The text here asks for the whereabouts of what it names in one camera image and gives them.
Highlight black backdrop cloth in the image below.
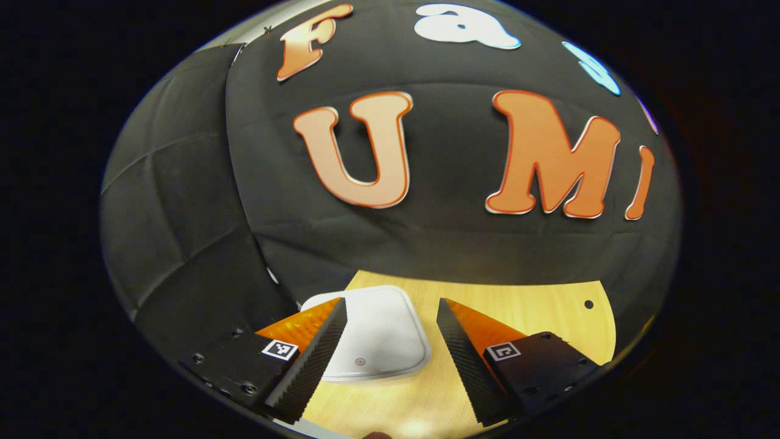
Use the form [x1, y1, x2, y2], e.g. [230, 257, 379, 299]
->
[101, 0, 683, 354]

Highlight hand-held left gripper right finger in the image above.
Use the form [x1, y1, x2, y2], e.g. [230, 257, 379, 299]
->
[436, 298, 607, 427]

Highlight white desktop garbage bin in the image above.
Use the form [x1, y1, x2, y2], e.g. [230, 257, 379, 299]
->
[300, 285, 433, 384]

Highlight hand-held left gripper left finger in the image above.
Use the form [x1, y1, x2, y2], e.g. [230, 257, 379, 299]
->
[179, 297, 348, 426]

